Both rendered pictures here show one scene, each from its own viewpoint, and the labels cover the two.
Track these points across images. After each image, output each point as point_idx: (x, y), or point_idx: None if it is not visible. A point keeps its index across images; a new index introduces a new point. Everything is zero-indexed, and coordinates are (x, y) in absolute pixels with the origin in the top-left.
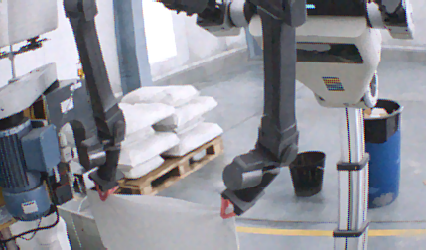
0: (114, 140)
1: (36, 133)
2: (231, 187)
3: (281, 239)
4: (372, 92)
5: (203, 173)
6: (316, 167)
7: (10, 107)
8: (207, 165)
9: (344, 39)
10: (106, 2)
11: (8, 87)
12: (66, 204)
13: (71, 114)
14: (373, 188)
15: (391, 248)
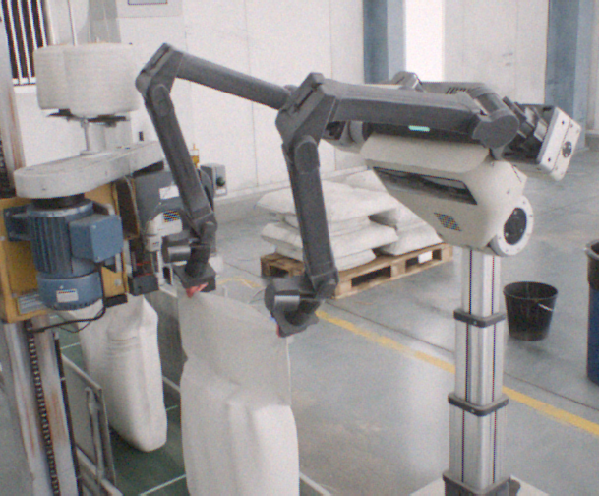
0: (201, 239)
1: (90, 220)
2: (268, 306)
3: None
4: (511, 238)
5: (418, 279)
6: (538, 305)
7: (56, 188)
8: (427, 271)
9: (449, 174)
10: (353, 38)
11: (69, 162)
12: (234, 291)
13: (173, 203)
14: None
15: None
